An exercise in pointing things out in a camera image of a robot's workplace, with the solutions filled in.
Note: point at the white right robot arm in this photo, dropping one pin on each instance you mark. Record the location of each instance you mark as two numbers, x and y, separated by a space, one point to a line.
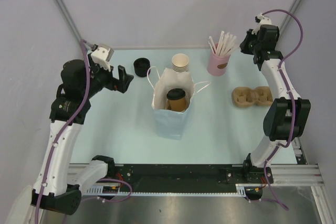
288 113

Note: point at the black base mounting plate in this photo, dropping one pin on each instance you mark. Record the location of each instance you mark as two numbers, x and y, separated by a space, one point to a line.
189 178

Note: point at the single black cup lid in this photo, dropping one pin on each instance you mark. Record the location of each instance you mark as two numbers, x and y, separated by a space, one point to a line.
175 94

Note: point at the stack of black lids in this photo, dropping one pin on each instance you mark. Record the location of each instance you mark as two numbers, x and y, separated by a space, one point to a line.
141 66

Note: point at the brown pulp cup carrier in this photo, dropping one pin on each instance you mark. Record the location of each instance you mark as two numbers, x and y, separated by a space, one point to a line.
167 106
244 97

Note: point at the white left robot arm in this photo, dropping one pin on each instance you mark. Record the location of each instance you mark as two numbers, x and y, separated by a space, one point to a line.
80 81

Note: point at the pink straw holder cup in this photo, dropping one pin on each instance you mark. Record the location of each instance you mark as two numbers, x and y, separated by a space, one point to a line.
217 65

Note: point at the single brown paper cup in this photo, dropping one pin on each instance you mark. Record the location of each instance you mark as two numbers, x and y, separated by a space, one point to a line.
179 105

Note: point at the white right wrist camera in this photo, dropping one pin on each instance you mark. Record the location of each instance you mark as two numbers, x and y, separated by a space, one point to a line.
261 19

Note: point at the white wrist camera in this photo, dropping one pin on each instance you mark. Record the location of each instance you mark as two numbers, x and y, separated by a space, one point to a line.
102 55
261 19

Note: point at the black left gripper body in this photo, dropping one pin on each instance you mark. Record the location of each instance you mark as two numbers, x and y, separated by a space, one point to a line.
101 78

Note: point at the aluminium frame rail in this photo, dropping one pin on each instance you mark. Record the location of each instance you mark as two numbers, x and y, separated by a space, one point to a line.
296 175

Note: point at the stack of brown paper cups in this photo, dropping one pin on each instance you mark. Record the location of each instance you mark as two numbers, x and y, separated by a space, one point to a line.
180 62

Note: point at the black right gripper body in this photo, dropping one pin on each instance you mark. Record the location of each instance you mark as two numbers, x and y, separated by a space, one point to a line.
251 43

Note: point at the light blue paper bag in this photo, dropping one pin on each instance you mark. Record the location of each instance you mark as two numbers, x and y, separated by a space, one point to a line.
168 123

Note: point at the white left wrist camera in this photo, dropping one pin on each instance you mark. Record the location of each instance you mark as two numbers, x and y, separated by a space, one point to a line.
102 55

